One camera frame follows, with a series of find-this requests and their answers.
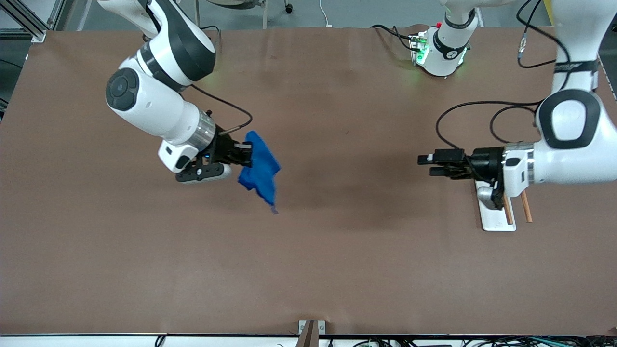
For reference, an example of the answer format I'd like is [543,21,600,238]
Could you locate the black base power cable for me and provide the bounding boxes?
[370,24,421,52]

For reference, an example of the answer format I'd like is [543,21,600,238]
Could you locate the white towel rack wooden bars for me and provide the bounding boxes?
[475,181,533,232]

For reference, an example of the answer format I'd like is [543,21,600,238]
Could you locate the chair base with caster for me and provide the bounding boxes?
[195,0,295,29]

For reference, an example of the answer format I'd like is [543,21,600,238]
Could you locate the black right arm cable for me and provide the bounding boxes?
[190,84,254,136]

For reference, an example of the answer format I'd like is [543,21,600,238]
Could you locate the brown table cover mat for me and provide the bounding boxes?
[0,27,617,336]

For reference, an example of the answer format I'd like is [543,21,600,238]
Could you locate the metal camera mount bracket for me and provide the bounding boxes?
[296,320,326,347]

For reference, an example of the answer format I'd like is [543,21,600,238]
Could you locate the blue microfibre towel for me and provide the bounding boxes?
[238,131,282,214]

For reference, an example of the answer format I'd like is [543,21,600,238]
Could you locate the aluminium frame profile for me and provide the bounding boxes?
[0,0,66,43]

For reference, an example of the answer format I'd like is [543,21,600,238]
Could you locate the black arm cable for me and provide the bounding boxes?
[436,0,572,150]
[190,84,254,136]

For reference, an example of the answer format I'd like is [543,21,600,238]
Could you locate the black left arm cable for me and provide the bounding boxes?
[436,0,572,150]

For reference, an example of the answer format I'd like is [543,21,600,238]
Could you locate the bundle of cables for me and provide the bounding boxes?
[277,335,617,347]

